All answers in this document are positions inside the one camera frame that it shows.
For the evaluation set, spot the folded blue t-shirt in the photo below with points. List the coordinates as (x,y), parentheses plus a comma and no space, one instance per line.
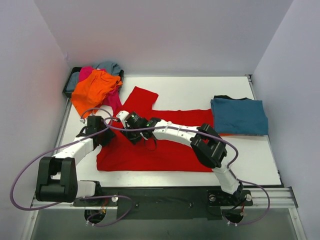
(239,117)

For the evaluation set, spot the grey-blue t-shirt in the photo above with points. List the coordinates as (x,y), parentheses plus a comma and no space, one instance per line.
(106,66)

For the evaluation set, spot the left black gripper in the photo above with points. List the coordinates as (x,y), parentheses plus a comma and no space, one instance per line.
(107,137)

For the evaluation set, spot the aluminium frame rail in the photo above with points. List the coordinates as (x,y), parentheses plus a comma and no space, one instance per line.
(275,197)

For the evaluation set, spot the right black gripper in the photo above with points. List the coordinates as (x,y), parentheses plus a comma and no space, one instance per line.
(133,136)

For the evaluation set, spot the folded orange t-shirt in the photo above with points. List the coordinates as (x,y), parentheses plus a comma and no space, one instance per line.
(241,135)

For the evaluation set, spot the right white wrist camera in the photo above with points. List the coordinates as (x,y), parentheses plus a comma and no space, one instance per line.
(122,116)

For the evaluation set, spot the red t-shirt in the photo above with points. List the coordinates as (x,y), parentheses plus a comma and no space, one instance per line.
(150,155)

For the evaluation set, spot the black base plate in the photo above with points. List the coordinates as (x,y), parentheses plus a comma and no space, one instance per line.
(128,210)

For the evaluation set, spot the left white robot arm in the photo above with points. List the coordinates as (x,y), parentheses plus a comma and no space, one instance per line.
(57,176)

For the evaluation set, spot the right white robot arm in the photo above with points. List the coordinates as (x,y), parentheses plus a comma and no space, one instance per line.
(206,144)

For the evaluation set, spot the folded black t-shirt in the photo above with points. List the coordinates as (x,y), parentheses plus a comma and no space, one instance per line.
(226,97)

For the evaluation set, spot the pink t-shirt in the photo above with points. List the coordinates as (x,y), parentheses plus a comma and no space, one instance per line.
(113,99)

